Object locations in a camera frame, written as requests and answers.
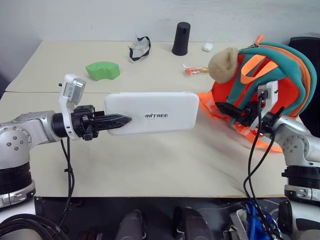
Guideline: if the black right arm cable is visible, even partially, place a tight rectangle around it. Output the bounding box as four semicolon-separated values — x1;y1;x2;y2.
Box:
243;90;283;240

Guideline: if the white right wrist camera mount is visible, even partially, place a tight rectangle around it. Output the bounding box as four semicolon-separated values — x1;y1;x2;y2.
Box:
251;79;279;131

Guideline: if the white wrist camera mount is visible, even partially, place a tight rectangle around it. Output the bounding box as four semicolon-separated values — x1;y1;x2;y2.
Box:
57;73;87;141
251;79;279;131

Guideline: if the blue bag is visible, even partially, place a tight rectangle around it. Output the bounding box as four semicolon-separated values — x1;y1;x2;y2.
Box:
243;200;279;240

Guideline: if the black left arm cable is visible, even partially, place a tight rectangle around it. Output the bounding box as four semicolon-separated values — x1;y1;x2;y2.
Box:
56;137;76;227

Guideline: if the black cable bundle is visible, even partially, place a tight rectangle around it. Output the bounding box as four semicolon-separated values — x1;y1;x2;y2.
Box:
0;214;69;240

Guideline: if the white mask with black strap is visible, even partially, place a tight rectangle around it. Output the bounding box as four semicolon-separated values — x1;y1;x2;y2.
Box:
126;32;152;64

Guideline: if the green curved foam block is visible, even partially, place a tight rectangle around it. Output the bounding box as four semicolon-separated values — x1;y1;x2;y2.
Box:
85;60;121;82

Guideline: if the white rectangular box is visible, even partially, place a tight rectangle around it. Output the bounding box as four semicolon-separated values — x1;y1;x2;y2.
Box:
103;91;201;137

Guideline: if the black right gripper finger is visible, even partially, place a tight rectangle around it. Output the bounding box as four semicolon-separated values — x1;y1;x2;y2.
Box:
215;101;243;119

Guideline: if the dark rounded shape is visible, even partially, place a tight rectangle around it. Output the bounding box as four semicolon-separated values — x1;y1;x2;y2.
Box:
117;209;147;240

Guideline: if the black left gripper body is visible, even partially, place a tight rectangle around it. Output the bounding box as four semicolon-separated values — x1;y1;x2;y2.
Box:
70;104;100;142

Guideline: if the orange and teal plush backpack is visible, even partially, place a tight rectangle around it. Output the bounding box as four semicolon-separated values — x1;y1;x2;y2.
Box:
197;33;316;154

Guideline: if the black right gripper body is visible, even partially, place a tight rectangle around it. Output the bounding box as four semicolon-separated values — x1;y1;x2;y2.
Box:
235;100;260;128

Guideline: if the orange candy in clear wrapper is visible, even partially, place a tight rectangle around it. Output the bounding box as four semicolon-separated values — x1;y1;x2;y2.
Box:
182;63;210;76

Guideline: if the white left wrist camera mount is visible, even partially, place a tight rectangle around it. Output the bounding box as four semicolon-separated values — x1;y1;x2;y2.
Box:
57;73;87;141

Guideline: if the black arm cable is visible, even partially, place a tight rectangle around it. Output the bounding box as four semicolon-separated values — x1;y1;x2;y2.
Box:
56;137;76;227
243;90;283;240

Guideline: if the black chair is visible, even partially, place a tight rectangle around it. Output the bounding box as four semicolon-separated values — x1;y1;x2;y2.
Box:
288;36;320;79

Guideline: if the black tapered cylinder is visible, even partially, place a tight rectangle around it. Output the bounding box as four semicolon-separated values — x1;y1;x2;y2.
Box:
171;21;191;56

